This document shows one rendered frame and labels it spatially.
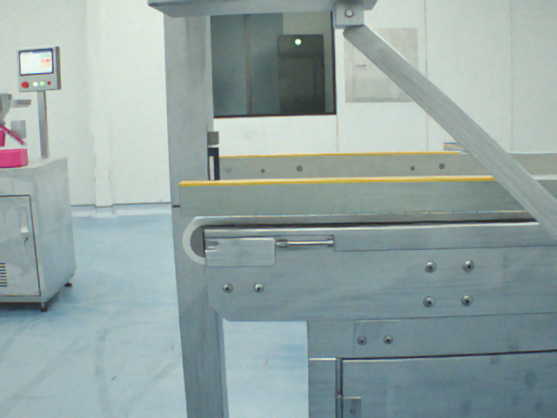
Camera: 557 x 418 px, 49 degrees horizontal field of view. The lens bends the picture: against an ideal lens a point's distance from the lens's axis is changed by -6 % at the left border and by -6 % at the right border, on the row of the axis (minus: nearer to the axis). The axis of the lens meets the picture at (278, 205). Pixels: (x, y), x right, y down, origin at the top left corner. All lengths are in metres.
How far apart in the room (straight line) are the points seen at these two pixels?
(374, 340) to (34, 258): 2.76
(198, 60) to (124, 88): 5.09
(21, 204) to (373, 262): 2.78
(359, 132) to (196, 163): 5.04
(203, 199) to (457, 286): 0.27
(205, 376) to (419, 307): 0.45
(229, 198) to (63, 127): 5.56
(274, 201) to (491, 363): 0.32
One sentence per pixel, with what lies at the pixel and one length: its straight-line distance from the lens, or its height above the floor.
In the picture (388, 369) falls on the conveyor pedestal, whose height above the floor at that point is 0.75.
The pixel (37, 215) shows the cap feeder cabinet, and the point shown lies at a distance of 3.30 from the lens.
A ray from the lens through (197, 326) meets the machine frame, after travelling 0.99.
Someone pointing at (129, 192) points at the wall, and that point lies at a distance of 6.07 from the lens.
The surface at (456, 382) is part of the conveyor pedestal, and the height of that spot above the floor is 0.73.
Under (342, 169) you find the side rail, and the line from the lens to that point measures 0.90.
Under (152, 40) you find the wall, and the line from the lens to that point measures 5.98.
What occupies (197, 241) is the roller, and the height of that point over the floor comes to 0.92.
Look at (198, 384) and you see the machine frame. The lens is 1.03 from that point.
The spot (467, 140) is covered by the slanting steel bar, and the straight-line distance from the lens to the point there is 0.58.
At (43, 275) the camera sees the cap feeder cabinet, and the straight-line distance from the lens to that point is 3.37.
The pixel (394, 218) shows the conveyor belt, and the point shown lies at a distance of 0.66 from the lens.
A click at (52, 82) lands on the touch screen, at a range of 3.62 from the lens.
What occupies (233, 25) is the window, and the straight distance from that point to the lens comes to 5.91.
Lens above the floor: 1.06
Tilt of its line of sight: 10 degrees down
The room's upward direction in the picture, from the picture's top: 2 degrees counter-clockwise
